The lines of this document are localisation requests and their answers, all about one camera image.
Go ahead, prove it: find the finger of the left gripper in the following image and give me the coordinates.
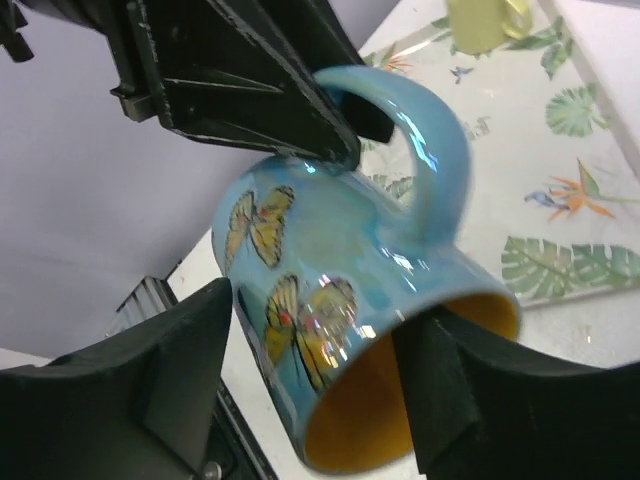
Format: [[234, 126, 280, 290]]
[[279, 0, 394, 143], [109, 1, 360, 165]]

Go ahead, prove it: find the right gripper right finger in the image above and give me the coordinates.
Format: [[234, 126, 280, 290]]
[[392, 307, 639, 479]]

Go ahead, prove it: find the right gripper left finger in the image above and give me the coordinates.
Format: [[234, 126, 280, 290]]
[[1, 278, 233, 479]]

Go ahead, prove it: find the pale yellow mug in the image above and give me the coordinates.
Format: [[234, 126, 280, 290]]
[[446, 0, 532, 55]]

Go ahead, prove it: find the blue butterfly mug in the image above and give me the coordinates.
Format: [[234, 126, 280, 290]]
[[212, 66, 520, 475]]

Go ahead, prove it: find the floral serving tray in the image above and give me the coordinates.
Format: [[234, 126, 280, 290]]
[[364, 1, 639, 303]]

